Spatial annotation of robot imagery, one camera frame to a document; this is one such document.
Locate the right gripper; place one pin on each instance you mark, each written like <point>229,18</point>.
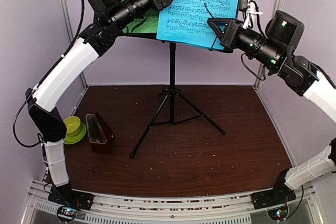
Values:
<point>228,36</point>

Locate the blue sheet music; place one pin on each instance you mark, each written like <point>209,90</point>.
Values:
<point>185,21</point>

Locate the black music stand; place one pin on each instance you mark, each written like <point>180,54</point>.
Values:
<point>169,93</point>

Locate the brown metronome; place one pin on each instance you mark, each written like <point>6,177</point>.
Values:
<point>100,134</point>

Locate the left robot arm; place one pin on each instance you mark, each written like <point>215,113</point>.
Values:
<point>112,16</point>

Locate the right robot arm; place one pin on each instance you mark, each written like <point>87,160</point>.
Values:
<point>276,50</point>

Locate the green bowl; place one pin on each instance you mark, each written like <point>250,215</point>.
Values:
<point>72,124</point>

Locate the green saucer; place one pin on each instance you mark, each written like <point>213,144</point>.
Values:
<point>69,140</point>

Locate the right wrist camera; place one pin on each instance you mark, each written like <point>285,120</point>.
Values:
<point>251,13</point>

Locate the left aluminium frame post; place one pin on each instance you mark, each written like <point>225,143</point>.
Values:
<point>66,15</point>

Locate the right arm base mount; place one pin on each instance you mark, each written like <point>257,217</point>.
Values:
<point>275,203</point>

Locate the front aluminium rail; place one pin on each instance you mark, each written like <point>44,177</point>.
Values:
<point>229,208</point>

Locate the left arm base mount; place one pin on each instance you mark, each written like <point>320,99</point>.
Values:
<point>70,208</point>

